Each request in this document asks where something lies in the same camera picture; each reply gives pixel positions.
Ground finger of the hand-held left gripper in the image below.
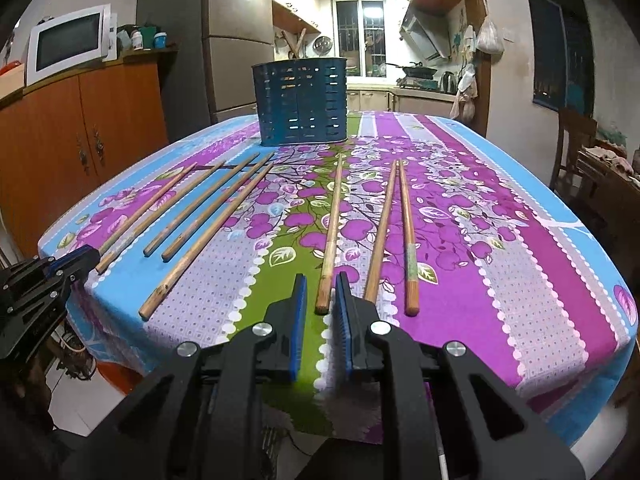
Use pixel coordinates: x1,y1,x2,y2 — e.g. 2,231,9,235
0,246,101,291
0,270,83,361

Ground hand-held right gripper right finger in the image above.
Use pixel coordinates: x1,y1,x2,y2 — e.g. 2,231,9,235
334,271,586,480

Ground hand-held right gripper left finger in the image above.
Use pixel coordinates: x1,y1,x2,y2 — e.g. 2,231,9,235
62,274,308,480

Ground thin wooden chopstick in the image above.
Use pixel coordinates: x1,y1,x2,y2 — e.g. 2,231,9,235
95,161,226,276
97,162,198,257

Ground brown wooden chopstick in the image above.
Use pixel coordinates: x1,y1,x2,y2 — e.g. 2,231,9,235
143,153,262,257
363,160,398,306
160,152,276,263

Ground reddish chopstick with green band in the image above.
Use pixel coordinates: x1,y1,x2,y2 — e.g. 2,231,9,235
397,160,420,317

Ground blue slotted chopstick holder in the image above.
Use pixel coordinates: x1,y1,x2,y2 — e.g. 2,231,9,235
251,58,349,147

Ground red stool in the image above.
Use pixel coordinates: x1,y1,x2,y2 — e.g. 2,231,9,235
95,360,146,396

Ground purple floral striped tablecloth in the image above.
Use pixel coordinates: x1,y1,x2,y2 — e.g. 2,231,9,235
37,110,638,448

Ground orange wooden cabinet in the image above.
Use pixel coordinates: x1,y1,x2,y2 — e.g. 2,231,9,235
0,45,171,261

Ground white microwave oven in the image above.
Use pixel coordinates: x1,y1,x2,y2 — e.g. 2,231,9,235
25,4,113,86

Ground kitchen base cabinets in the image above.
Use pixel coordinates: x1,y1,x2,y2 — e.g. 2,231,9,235
346,87,453,121

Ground gas stove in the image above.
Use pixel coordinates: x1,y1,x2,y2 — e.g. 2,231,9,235
397,76,441,90

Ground hanging beige bags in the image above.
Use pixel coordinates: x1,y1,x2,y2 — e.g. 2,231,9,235
450,65,478,121

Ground black wok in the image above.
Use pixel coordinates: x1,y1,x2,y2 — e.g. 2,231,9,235
385,61,438,78

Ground grey refrigerator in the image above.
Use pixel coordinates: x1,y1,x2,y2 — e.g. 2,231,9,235
136,0,273,128

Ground barred kitchen window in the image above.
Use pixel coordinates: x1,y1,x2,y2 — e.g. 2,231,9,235
335,0,387,78

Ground wooden side table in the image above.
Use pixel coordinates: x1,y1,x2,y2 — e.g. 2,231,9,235
570,145,640,261

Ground wooden chair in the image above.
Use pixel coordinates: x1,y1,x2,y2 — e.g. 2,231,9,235
550,107,598,196

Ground steel range hood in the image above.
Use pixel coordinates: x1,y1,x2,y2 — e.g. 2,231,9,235
400,10,451,61

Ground crumpled cloth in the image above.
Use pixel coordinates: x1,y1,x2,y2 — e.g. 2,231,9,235
582,142,636,171

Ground white hanging plastic bag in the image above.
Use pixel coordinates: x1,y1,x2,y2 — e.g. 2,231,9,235
475,15,505,55

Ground dark side window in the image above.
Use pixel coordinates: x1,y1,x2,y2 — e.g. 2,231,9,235
527,0,596,111

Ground wooden door frame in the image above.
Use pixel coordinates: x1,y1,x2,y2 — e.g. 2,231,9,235
460,0,493,136

